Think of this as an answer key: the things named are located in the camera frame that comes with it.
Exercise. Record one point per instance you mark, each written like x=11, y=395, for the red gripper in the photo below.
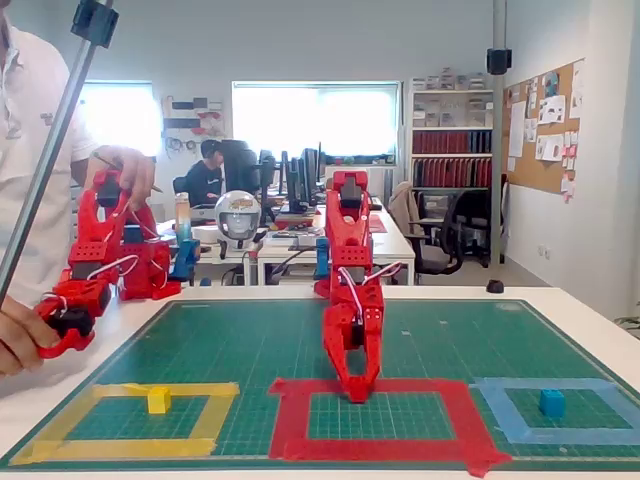
x=351, y=356

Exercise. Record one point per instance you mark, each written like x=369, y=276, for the red leader robot arm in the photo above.
x=87, y=255

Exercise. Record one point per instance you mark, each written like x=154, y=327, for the thin pencil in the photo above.
x=107, y=160

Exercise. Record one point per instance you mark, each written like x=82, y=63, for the red follower robot arm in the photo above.
x=345, y=235

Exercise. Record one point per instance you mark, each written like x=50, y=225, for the man's left forearm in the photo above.
x=82, y=167

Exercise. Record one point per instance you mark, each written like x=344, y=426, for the red tape square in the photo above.
x=375, y=445

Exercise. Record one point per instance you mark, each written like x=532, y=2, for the blue toy brick cube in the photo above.
x=552, y=404

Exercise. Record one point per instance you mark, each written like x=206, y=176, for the yellow toy brick cube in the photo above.
x=159, y=401

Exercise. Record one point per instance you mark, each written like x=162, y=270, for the blue tape square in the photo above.
x=550, y=435

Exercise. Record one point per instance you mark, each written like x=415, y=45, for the yellow tape square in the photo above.
x=125, y=447

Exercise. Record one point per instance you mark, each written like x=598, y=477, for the man's left hand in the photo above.
x=140, y=172

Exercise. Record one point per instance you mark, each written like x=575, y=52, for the man's right hand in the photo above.
x=20, y=335

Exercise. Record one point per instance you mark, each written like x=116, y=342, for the blue table clamp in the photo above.
x=187, y=255
x=321, y=255

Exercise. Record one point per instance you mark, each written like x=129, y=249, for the green cutting mat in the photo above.
x=250, y=340

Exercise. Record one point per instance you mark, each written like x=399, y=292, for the white office desk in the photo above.
x=395, y=245
x=212, y=259

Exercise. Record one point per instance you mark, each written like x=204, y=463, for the black office chair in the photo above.
x=450, y=255

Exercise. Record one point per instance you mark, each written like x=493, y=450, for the black pole foot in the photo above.
x=495, y=286

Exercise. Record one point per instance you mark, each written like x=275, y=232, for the beige jacket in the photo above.
x=405, y=205

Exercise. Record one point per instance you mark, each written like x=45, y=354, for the black computer monitor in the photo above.
x=295, y=180
x=240, y=165
x=267, y=170
x=312, y=170

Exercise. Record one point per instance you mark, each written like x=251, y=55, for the white motorcycle helmet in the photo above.
x=237, y=202

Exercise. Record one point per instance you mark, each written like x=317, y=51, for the gradient coloured water bottle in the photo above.
x=183, y=220

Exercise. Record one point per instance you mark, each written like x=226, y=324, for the seated person in dark top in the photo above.
x=202, y=182

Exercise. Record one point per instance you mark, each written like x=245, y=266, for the white bookshelf with red binders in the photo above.
x=452, y=142

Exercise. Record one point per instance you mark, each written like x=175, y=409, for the wide bright window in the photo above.
x=320, y=115

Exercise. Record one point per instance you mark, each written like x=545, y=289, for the vertical metal pole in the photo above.
x=499, y=150

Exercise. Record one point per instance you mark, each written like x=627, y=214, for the cork pin board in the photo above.
x=530, y=175

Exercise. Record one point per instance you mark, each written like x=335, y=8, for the green potted plant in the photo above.
x=631, y=322

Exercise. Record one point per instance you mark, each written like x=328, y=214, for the black pole clamp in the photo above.
x=95, y=22
x=499, y=61

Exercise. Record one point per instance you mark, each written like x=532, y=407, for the small bright window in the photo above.
x=125, y=115

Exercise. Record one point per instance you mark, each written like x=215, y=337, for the slanted metal pole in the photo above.
x=52, y=150

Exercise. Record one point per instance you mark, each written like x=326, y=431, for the man in white polo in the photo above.
x=30, y=100

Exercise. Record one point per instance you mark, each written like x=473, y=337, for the white wall socket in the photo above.
x=545, y=252

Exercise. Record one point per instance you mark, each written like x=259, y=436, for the wall-mounted parts rack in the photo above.
x=192, y=122

